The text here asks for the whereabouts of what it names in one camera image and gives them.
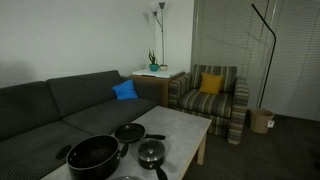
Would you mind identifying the big black pot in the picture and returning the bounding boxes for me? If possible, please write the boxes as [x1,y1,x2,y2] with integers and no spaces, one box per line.
[55,134,130,180]

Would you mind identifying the small black saucepan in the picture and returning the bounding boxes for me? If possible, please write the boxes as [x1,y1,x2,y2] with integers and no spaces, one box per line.
[137,138,169,180]

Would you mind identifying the dark grey fabric sofa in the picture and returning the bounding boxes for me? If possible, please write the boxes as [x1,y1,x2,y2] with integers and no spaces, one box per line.
[0,69,164,180]

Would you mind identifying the white flat board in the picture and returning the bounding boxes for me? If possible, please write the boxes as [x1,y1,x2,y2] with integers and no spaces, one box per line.
[132,68,186,79]

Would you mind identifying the white floor lamp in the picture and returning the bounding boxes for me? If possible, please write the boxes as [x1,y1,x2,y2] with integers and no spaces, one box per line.
[148,0,168,67]

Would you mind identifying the striped armchair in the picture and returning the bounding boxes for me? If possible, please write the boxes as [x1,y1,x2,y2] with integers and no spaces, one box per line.
[167,64,250,146]

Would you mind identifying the blue throw pillow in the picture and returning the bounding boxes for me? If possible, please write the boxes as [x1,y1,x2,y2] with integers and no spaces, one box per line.
[111,79,139,101]

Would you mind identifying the yellow cushion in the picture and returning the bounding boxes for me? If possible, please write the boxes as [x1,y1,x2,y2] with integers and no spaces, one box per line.
[198,72,225,96]

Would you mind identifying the grey window blinds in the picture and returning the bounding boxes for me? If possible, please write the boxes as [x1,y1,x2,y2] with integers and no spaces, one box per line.
[190,0,320,122]

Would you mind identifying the teal plant pot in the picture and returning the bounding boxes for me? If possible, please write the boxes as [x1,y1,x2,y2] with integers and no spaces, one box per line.
[148,63,160,73]

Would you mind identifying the wooden side table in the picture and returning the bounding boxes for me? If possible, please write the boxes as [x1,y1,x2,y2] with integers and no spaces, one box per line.
[129,71,186,108]

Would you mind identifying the black frying pan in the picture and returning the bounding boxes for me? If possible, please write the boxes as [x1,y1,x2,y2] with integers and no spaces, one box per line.
[114,122,167,144]

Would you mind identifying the small glass lid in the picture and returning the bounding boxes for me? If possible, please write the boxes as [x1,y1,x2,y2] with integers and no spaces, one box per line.
[137,138,166,162]

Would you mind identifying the green potted plant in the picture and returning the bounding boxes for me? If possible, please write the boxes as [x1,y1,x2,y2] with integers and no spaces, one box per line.
[148,49,158,65]

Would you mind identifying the grey top coffee table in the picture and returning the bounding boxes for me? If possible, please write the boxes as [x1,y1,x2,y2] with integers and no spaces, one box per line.
[39,105,213,180]

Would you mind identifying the wicker waste basket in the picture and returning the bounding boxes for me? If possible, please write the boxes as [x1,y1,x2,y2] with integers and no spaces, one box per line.
[249,107,276,135]

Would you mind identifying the black bent floor lamp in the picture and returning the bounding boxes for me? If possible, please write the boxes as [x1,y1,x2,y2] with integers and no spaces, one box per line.
[251,3,277,109]

